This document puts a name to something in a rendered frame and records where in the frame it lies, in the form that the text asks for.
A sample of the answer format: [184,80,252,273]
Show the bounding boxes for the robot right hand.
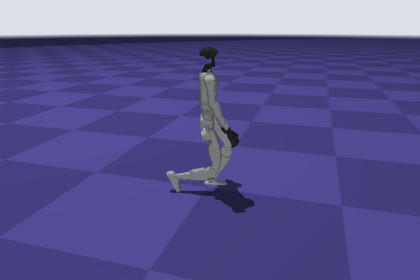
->
[221,127,239,148]

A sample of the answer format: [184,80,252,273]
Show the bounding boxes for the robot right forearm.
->
[213,102,229,131]

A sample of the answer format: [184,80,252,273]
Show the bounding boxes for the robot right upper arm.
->
[204,75,217,110]

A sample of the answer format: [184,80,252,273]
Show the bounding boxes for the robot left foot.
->
[204,180,227,185]

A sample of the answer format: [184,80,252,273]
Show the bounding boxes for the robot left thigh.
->
[213,117,232,157]

